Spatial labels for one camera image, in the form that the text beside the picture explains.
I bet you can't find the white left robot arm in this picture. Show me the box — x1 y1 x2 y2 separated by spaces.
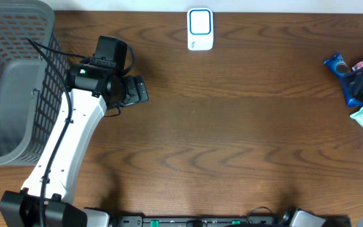
0 63 149 226

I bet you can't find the blue Oreo cookie packet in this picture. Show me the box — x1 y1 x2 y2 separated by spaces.
323 53 363 107

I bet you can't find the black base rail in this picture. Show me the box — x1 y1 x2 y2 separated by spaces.
115 215 352 227

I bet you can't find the white barcode scanner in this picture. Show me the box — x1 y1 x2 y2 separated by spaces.
187 8 214 51

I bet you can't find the grey plastic mesh basket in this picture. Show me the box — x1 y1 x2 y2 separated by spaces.
0 1 69 166

